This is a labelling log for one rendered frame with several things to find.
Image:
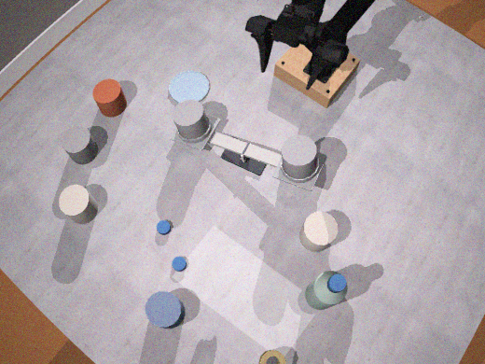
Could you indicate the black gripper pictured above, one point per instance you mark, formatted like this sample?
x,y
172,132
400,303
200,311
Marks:
x,y
332,52

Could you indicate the orange cylinder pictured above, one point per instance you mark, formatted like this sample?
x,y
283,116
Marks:
x,y
109,97

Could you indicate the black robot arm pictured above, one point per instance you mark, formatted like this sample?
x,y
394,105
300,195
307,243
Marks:
x,y
291,28

